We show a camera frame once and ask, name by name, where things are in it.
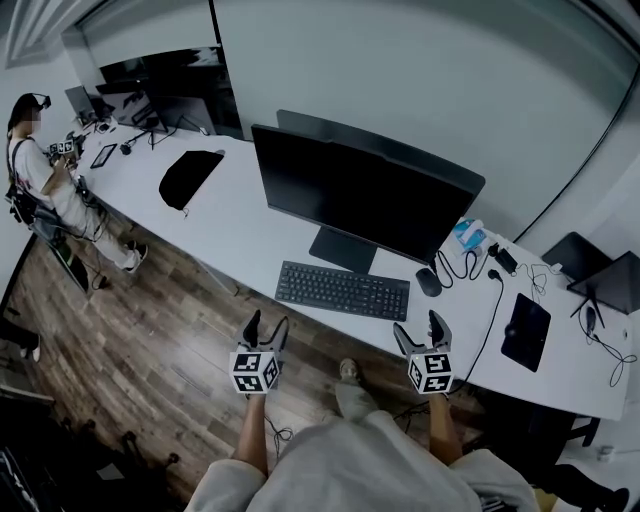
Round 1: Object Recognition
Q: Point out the black monitor seen from behind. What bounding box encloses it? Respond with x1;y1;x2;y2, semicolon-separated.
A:
275;108;472;174

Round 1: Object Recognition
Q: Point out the black power cable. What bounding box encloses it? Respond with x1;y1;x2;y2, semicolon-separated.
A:
448;268;506;397

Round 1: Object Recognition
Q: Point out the black power adaptor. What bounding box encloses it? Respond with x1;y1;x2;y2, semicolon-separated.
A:
486;242;519;276

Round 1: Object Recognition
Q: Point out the person's leg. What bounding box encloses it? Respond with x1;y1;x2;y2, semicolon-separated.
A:
333;356;382;424

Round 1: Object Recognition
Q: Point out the large black computer monitor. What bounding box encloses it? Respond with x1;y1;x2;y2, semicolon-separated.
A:
250;123;487;275

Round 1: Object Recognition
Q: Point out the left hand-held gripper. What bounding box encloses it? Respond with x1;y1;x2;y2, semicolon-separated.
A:
228;309;291;398

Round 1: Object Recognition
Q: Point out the small black monitor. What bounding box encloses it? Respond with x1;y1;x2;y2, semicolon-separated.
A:
64;85;102;119

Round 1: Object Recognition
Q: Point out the black drawstring cloth bag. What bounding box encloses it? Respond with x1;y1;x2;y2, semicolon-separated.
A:
158;149;226;219

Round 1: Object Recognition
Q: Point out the black tablet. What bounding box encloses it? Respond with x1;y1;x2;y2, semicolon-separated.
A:
89;142;119;170

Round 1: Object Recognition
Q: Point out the black chair base with castors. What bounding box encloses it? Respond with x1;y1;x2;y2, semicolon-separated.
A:
58;416;182;482

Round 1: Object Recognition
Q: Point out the blue tissue pack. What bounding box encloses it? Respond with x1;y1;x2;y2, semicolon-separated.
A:
451;217;488;253

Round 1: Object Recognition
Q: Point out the black monitor on tripod stand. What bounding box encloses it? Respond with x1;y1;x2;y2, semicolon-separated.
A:
566;250;640;330

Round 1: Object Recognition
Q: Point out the black mouse cable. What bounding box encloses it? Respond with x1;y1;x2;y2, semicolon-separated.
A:
578;306;639;389

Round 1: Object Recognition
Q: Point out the black keyboard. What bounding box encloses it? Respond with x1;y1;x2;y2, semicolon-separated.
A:
274;259;412;323

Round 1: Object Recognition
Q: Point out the person's left forearm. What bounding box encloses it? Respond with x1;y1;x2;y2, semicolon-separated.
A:
233;393;272;477

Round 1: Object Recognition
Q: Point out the small black tripod camera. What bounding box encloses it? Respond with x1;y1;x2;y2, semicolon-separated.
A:
119;126;152;157

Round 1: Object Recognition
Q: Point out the person's right forearm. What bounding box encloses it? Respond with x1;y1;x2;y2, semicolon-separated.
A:
426;393;465;469

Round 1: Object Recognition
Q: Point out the black flat panel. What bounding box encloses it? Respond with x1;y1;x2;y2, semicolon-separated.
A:
541;230;614;282

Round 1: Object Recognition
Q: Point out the looped black cable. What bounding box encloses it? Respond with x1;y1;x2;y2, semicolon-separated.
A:
433;249;480;291

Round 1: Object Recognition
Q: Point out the grey-backed monitor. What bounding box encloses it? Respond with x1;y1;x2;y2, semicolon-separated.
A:
149;95;209;134

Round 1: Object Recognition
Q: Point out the black wireless mouse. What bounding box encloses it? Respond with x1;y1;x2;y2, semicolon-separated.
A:
415;267;444;298

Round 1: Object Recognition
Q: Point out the person's grey shirt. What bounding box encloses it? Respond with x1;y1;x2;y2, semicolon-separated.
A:
184;409;542;512

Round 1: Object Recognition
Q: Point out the black mouse pad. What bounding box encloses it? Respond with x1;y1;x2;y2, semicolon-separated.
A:
500;292;553;374

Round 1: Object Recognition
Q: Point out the white roller blind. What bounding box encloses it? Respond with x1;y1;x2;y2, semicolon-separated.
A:
212;0;640;241

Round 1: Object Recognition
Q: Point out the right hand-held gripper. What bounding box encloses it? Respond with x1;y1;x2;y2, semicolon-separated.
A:
392;309;456;397

